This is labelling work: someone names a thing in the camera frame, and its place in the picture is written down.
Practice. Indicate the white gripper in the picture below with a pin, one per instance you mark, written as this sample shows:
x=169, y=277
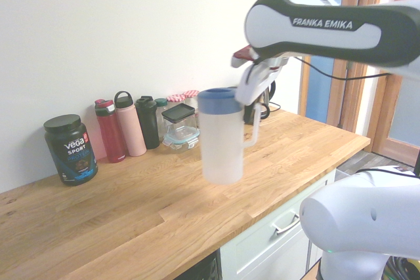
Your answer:
x=252, y=85

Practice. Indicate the jar with red gingham lid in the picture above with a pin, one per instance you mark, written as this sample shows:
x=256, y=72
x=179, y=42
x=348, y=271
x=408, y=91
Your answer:
x=191, y=94
x=175, y=98

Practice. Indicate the wooden door with glass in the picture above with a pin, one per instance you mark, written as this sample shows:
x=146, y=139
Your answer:
x=407, y=122

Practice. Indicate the glass container with teal clips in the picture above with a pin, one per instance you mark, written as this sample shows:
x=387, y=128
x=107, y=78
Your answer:
x=180, y=140

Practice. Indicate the black shaker bottle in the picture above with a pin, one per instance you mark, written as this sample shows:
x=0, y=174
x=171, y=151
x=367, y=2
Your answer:
x=147, y=122

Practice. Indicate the clear bottle with green lid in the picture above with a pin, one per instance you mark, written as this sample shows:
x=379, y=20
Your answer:
x=161, y=109

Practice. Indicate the pink water bottle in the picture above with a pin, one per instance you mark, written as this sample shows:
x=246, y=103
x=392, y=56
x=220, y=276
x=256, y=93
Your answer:
x=131, y=129

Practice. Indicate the black Vega protein tub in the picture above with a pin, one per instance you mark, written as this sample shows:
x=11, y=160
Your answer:
x=70, y=152

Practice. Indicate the red water bottle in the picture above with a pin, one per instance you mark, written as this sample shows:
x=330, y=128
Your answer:
x=111, y=135

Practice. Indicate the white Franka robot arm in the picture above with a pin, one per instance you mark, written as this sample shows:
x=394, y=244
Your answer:
x=311, y=37

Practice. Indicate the glass container with black lid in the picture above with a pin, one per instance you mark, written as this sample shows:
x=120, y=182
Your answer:
x=178, y=116

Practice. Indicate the wooden glazed side panel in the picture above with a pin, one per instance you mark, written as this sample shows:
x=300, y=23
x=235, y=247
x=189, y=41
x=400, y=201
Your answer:
x=325, y=96

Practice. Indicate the translucent pitcher with blue lid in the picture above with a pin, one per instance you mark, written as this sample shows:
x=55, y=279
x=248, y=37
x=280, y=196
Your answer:
x=223, y=149

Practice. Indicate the white cabinet drawer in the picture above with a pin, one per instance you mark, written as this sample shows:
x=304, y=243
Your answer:
x=262, y=247

